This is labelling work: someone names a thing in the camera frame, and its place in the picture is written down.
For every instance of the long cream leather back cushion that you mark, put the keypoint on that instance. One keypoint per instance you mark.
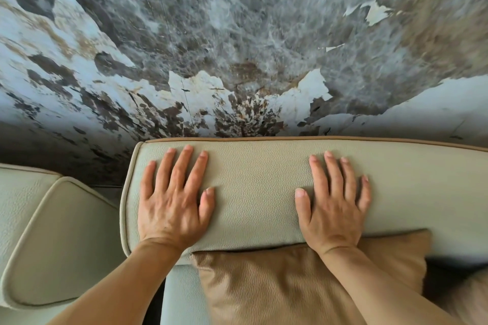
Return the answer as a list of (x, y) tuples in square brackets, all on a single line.
[(255, 191)]

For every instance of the person's left thumb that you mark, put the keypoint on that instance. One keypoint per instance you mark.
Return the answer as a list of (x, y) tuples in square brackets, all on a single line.
[(206, 206)]

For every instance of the person's right hand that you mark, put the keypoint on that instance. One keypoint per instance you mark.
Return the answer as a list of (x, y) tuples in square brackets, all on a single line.
[(331, 222)]

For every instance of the person's left forearm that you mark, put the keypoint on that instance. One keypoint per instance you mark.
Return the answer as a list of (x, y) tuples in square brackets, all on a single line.
[(125, 286)]

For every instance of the person's left little finger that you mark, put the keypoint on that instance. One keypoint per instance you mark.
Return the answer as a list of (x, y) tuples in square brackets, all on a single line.
[(149, 180)]

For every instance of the person's right little finger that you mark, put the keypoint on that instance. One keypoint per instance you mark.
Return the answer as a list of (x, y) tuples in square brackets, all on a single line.
[(364, 195)]

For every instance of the person's right forearm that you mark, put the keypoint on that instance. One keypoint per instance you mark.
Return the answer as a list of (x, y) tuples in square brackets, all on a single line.
[(377, 290)]

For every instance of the person's left hand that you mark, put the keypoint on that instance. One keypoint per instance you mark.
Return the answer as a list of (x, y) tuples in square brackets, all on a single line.
[(169, 214)]

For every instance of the cream leather sofa cushion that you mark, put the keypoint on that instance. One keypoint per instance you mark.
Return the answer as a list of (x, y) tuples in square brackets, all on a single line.
[(64, 241)]

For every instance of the tan leather throw pillow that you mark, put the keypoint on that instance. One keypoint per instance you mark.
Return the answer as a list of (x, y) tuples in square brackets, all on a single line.
[(267, 286)]

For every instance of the person's left middle finger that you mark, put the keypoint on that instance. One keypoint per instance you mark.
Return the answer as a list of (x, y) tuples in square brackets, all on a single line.
[(181, 170)]

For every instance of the person's right middle finger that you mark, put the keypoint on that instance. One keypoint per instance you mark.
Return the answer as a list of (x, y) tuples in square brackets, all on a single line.
[(333, 176)]

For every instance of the cream leather sofa seat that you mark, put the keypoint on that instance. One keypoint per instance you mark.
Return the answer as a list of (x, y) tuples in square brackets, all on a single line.
[(181, 298)]

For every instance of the person's right thumb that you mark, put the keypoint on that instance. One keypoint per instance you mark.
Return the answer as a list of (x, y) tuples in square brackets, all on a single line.
[(303, 208)]

